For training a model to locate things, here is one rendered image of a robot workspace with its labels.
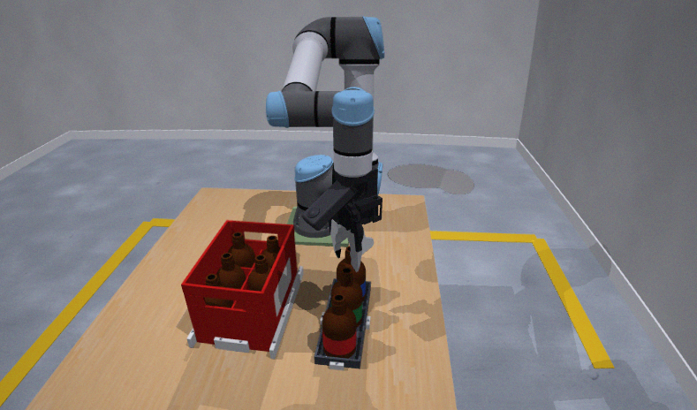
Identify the red plastic crate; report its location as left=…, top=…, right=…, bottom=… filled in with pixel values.
left=181, top=221, right=298, bottom=352

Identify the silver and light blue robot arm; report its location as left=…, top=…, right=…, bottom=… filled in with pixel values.
left=266, top=16, right=384, bottom=238

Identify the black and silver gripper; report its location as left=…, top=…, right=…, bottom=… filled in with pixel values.
left=329, top=167, right=383, bottom=272

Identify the brown bottle with blue label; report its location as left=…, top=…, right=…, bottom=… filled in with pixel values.
left=337, top=247, right=366, bottom=302

